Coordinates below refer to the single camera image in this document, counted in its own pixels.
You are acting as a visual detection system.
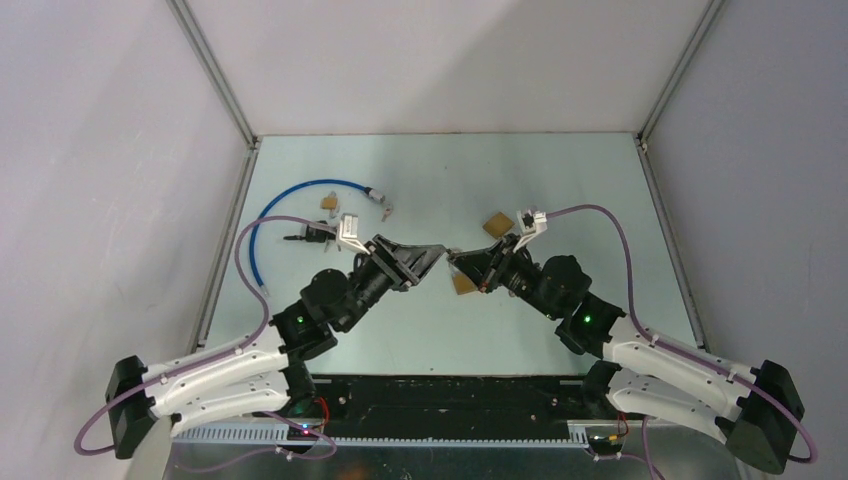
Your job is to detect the keys on cable lock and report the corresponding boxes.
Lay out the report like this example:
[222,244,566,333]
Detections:
[381,203,394,222]

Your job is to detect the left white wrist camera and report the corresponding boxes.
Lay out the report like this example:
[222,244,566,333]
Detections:
[335,213,370,255]

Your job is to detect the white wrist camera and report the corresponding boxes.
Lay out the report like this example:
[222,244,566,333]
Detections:
[335,213,370,255]
[513,209,548,252]

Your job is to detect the large brass padlock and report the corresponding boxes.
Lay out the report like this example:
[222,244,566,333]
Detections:
[482,212,515,239]

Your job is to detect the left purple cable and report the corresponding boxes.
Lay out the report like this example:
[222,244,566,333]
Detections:
[73,215,340,458]

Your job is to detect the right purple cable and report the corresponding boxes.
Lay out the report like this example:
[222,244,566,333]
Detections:
[544,204,818,465]

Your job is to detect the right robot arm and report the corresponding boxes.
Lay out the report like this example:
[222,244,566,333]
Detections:
[448,234,805,475]

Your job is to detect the purple cable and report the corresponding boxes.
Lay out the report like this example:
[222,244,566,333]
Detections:
[544,204,818,465]
[73,215,340,458]

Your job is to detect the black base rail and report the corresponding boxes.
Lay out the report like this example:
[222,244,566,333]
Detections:
[281,375,621,442]

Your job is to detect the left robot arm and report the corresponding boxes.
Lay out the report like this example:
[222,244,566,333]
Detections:
[106,235,446,460]

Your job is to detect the black padlock with keys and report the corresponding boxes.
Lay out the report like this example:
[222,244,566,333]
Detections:
[283,221,336,252]

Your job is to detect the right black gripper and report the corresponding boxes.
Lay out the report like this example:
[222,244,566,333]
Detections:
[449,234,560,321]

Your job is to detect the blue cable lock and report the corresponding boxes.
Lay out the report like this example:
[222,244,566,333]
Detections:
[248,178,387,298]

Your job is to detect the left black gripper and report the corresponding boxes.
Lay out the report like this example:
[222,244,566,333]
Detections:
[338,234,445,332]

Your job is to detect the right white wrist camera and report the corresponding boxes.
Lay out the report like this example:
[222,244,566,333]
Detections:
[513,209,548,252]

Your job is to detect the small brass padlock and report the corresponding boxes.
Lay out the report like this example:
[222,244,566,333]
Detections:
[320,191,339,216]

